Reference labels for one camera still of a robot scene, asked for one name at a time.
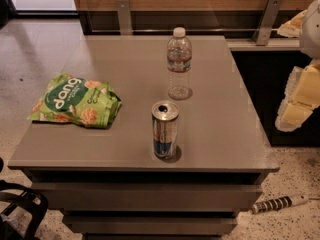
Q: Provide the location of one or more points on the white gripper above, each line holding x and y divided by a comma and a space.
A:
311, 30

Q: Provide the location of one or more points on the silver blue Red Bull can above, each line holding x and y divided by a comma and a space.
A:
165, 116

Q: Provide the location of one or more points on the clear plastic water bottle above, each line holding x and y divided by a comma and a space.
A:
179, 56

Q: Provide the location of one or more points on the white power strip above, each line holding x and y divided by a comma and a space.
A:
279, 203

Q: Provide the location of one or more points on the grey drawer cabinet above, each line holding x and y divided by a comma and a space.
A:
110, 185

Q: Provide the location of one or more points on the green Dang chips bag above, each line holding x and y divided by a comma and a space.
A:
70, 99

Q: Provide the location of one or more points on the black chair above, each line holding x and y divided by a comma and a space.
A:
25, 209

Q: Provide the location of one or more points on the right metal bracket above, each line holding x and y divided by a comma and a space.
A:
263, 32

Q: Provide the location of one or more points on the metal bracket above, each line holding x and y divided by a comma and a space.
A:
124, 17
263, 32

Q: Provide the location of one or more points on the left metal bracket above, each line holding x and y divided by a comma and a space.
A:
124, 17

